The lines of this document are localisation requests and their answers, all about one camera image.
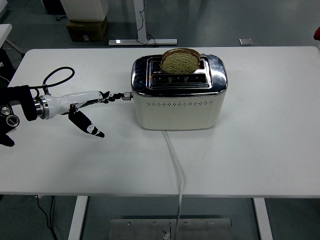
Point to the white box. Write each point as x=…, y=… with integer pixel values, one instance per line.
x=85, y=10

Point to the grey floor outlet plate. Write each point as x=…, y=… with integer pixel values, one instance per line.
x=246, y=41

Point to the cream and chrome toaster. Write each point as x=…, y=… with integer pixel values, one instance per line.
x=178, y=110

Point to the white side table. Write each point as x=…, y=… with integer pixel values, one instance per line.
x=4, y=31

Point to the brown bread slice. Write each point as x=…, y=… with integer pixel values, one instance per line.
x=180, y=62

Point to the white desk stand with foot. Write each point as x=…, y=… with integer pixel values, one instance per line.
x=140, y=25

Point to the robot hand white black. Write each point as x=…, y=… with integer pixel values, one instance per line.
x=72, y=98

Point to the red object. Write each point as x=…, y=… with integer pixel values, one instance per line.
x=317, y=33

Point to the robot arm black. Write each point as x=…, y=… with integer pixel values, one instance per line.
x=25, y=102

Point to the brown cardboard box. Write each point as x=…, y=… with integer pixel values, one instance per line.
x=86, y=31

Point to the grey toaster lever knob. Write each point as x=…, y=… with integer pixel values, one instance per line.
x=127, y=96

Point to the white table leg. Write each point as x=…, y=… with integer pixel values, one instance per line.
x=263, y=220
x=78, y=217

